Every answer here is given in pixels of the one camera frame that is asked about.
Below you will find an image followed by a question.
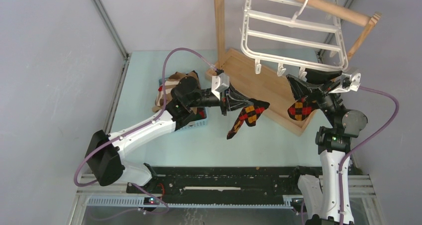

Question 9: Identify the light blue perforated basket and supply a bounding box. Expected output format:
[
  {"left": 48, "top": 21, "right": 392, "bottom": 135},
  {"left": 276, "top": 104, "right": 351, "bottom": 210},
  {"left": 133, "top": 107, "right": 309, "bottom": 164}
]
[{"left": 159, "top": 79, "right": 207, "bottom": 129}]

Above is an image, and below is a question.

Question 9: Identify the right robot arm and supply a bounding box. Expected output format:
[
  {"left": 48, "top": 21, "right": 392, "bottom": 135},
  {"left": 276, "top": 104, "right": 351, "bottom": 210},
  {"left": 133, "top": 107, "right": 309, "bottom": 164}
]
[{"left": 287, "top": 72, "right": 368, "bottom": 225}]

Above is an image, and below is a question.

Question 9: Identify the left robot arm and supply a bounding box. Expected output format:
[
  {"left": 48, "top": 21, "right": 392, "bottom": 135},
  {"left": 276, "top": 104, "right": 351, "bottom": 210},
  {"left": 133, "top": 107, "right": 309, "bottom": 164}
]
[{"left": 86, "top": 74, "right": 253, "bottom": 194}]

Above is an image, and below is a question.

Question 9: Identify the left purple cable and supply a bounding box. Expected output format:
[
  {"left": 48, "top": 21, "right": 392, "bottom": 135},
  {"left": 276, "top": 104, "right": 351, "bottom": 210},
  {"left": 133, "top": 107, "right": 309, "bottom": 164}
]
[{"left": 73, "top": 47, "right": 220, "bottom": 216}]

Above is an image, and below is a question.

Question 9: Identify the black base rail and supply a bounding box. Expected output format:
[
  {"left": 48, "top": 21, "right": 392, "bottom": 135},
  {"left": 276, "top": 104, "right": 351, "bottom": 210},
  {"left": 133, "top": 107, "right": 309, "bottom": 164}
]
[{"left": 94, "top": 165, "right": 330, "bottom": 207}]

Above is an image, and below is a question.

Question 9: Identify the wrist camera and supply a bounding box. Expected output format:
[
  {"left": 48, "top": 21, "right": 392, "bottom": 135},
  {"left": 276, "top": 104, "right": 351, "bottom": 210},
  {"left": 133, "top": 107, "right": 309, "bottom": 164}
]
[
  {"left": 328, "top": 67, "right": 361, "bottom": 94},
  {"left": 211, "top": 73, "right": 230, "bottom": 100}
]

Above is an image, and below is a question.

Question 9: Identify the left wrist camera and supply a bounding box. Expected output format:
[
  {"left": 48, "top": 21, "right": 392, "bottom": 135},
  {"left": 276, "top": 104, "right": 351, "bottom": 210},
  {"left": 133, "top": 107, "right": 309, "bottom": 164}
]
[{"left": 211, "top": 73, "right": 230, "bottom": 100}]

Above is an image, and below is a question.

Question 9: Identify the pile of socks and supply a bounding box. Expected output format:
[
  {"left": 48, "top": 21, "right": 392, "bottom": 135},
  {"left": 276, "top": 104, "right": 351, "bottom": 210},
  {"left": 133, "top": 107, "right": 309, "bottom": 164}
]
[{"left": 152, "top": 70, "right": 201, "bottom": 117}]

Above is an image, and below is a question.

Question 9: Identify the white plastic clip hanger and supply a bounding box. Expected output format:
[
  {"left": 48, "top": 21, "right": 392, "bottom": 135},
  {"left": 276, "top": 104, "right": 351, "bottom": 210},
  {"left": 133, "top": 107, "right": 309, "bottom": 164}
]
[{"left": 240, "top": 0, "right": 348, "bottom": 77}]

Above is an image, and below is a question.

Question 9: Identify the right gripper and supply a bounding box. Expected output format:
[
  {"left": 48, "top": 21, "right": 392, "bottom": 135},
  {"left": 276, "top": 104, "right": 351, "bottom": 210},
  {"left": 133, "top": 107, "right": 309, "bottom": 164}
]
[{"left": 287, "top": 65, "right": 344, "bottom": 128}]

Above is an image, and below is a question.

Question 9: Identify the red black argyle sock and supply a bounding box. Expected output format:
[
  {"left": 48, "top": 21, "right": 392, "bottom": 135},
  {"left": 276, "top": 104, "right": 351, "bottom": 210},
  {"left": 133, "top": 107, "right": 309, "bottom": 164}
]
[{"left": 287, "top": 97, "right": 319, "bottom": 121}]

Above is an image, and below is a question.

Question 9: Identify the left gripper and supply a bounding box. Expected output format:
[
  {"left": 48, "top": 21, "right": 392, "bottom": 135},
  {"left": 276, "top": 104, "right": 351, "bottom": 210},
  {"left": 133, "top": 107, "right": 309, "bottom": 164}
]
[{"left": 188, "top": 81, "right": 253, "bottom": 116}]

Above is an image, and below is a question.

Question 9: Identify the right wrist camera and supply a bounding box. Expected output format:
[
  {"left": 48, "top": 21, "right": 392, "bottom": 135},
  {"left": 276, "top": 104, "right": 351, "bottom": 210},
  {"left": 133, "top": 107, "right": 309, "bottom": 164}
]
[{"left": 328, "top": 67, "right": 361, "bottom": 94}]

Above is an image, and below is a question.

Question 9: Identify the wooden hanger stand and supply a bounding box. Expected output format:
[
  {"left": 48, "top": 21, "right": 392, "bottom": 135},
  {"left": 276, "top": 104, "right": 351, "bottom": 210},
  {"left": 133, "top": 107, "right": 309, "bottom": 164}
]
[{"left": 214, "top": 0, "right": 382, "bottom": 135}]

